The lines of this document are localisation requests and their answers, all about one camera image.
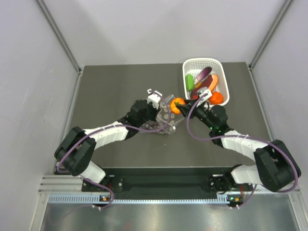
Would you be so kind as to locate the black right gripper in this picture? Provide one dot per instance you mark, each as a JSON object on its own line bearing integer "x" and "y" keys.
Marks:
{"x": 184, "y": 107}

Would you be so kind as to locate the purple fake eggplant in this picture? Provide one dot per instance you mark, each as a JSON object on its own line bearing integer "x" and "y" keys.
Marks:
{"x": 203, "y": 74}

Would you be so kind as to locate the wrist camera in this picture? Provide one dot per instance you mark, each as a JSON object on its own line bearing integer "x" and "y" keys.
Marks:
{"x": 204, "y": 93}
{"x": 154, "y": 97}

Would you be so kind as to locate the aluminium frame post left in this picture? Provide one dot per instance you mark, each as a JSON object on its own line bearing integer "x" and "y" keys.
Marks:
{"x": 54, "y": 27}

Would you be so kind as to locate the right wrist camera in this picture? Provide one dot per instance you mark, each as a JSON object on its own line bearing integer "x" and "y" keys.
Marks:
{"x": 204, "y": 93}

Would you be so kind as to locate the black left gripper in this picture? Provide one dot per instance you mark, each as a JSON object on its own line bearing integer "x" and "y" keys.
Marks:
{"x": 155, "y": 111}

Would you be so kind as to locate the clear zip top bag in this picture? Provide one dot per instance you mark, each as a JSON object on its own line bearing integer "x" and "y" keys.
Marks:
{"x": 166, "y": 117}

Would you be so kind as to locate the green fake vegetable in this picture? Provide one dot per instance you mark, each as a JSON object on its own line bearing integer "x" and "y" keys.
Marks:
{"x": 189, "y": 80}

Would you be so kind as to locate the dark purple fake grapes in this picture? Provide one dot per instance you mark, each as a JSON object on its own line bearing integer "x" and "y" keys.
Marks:
{"x": 154, "y": 126}

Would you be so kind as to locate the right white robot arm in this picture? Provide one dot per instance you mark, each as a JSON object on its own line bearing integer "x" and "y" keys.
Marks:
{"x": 274, "y": 166}

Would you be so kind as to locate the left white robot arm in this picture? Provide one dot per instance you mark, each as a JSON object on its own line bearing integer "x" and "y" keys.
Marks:
{"x": 75, "y": 152}

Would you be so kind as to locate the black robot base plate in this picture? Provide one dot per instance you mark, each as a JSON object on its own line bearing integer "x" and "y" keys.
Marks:
{"x": 171, "y": 183}

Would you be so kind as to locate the orange fake pumpkin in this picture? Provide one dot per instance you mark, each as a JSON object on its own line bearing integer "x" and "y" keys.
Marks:
{"x": 216, "y": 98}

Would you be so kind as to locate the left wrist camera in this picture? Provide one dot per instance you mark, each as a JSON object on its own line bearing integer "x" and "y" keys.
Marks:
{"x": 154, "y": 97}

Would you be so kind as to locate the aluminium frame post right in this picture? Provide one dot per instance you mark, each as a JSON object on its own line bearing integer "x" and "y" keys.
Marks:
{"x": 270, "y": 33}

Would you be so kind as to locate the white perforated plastic basket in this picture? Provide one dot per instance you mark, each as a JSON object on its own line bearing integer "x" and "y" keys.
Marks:
{"x": 195, "y": 65}

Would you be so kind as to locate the red yellow fake mango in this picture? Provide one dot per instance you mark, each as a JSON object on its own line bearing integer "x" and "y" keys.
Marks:
{"x": 194, "y": 95}

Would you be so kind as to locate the fake papaya half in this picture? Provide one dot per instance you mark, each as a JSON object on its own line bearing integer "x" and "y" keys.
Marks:
{"x": 210, "y": 82}

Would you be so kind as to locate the aluminium frame post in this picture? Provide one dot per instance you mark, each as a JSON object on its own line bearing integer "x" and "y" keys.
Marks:
{"x": 270, "y": 33}
{"x": 54, "y": 27}

